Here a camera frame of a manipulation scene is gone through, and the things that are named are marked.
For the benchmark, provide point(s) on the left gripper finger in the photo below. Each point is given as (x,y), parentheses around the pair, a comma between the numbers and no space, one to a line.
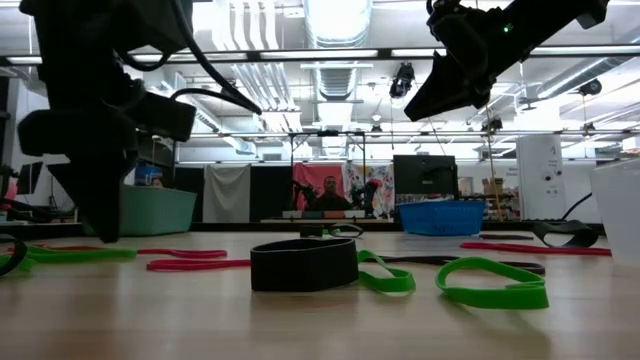
(120,190)
(87,195)

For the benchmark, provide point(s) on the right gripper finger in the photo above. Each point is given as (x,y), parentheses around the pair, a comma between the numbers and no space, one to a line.
(445,97)

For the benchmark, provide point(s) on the wide black rubber band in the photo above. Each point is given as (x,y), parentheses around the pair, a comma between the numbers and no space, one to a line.
(300,270)
(21,252)
(345,225)
(311,231)
(585,235)

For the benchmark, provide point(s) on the red rubber band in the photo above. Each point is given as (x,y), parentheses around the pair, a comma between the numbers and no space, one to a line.
(525,248)
(190,254)
(195,265)

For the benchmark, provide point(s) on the thin black rubber band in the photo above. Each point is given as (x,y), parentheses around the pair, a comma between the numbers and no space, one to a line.
(505,237)
(430,260)

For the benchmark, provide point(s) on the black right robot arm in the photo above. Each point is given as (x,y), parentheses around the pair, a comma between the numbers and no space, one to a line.
(555,20)

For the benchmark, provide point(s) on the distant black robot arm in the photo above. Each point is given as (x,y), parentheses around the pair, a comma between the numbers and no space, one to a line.
(305,195)
(369,195)

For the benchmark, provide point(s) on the blue plastic bin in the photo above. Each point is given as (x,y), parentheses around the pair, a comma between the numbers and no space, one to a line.
(148,175)

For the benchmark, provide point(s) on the teal plastic basket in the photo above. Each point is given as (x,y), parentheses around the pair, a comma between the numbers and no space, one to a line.
(160,212)

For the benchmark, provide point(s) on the tilted black monitor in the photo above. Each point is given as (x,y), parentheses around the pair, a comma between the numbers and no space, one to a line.
(29,178)

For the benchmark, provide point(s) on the black overhead light bar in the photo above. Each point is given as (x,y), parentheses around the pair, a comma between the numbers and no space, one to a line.
(384,52)

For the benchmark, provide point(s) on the black computer monitor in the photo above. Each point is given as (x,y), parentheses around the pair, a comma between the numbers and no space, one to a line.
(425,175)

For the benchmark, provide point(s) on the floral hanging cloth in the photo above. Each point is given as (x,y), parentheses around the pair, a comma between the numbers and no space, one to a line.
(385,172)

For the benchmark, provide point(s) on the cardboard box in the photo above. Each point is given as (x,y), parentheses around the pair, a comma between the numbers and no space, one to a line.
(492,187)

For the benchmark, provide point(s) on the grey hanging cloth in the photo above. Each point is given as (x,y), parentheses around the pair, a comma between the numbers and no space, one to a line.
(227,195)

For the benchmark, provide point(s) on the blue plastic basket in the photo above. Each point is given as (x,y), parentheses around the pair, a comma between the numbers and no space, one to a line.
(440,218)

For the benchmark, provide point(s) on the person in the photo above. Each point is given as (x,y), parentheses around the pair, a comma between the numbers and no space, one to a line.
(330,197)

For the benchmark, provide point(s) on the orange hanging cloth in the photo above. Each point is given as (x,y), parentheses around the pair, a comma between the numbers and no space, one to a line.
(310,172)

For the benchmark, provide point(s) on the clear plastic container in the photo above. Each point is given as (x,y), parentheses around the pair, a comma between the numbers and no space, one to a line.
(620,210)

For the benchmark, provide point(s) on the black hanging camera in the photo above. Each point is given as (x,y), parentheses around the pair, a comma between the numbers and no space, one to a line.
(591,88)
(401,82)
(494,125)

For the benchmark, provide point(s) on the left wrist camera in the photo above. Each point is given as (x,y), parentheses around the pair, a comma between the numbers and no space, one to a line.
(167,117)

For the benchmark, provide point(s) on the distant black metal frame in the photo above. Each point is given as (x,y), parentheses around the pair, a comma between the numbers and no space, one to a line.
(364,150)

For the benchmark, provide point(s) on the silver ceiling duct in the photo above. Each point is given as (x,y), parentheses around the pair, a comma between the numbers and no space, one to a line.
(337,30)

